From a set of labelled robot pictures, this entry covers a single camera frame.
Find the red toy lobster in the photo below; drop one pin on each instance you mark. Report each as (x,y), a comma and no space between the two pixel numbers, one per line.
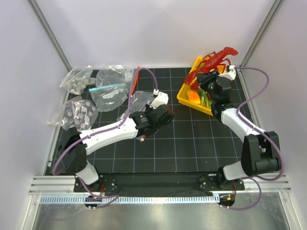
(211,61)

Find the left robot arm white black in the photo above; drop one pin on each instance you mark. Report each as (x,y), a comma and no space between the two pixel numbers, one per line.
(81,144)

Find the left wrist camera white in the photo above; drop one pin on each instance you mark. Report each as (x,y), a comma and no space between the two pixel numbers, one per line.
(158,98)

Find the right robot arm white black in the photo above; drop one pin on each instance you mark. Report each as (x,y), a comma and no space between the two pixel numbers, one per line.
(261,150)

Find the yellow plastic tray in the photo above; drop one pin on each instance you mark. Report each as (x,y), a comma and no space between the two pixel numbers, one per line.
(182,99)

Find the clear bag orange zipper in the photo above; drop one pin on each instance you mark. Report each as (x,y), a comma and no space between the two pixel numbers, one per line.
(136,103)
(135,79)

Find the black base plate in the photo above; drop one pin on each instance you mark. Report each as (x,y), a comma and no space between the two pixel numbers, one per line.
(165,184)

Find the black grid mat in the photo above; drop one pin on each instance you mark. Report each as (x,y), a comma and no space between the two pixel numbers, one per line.
(192,142)

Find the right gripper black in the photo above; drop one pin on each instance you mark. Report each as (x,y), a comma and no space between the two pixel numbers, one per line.
(204,78)

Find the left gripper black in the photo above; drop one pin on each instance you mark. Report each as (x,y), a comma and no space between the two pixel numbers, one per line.
(149,109)

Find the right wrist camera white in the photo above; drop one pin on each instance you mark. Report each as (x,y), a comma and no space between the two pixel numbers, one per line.
(229,72)

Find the toy green onion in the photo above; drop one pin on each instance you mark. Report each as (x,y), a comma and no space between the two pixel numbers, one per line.
(204,98)

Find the bag of white pieces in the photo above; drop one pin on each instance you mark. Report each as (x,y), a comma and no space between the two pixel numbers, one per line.
(77,80)

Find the slotted cable duct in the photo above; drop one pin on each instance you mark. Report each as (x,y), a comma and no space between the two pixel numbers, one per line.
(86,200)

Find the bag of pink discs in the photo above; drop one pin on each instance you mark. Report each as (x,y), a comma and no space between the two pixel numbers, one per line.
(76,113)

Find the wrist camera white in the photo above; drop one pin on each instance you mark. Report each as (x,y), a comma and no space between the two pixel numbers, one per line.
(229,72)
(158,98)

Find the clear bag blue zipper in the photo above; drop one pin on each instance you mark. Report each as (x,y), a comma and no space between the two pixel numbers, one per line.
(112,87)

